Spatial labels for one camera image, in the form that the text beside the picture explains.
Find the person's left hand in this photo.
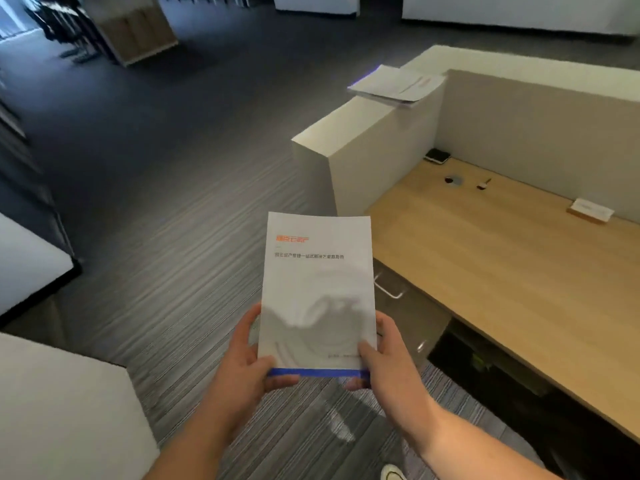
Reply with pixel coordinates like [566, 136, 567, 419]
[206, 303, 301, 436]

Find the small white partition block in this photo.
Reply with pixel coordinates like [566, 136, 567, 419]
[272, 0, 361, 17]

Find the long white partition block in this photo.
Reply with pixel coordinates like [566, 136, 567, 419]
[401, 0, 640, 37]

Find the white desk partition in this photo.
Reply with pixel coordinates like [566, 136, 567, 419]
[291, 44, 640, 225]

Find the white card box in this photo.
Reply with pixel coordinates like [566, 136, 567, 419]
[566, 198, 615, 225]

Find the person's right forearm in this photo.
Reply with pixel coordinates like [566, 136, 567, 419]
[413, 408, 562, 480]

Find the white table with black edge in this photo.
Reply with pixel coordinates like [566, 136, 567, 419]
[0, 212, 83, 328]

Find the row of black chairs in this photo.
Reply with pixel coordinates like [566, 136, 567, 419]
[22, 0, 103, 64]

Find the white counter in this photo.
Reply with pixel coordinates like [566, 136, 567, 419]
[0, 332, 161, 480]

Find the grey drawer cabinet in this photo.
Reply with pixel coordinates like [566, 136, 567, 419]
[372, 259, 452, 368]

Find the person's right hand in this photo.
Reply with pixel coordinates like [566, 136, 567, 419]
[344, 312, 444, 446]

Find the white booklet with blue edge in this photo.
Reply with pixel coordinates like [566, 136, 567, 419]
[257, 211, 378, 379]

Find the stack of white booklets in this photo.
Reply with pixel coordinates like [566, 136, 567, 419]
[347, 64, 446, 107]

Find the metal drawer handle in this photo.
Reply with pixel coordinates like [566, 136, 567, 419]
[373, 273, 407, 300]

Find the wooden cabinet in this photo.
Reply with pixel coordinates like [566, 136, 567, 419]
[80, 0, 179, 67]

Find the person's left forearm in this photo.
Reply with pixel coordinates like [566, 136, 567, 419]
[143, 409, 252, 480]

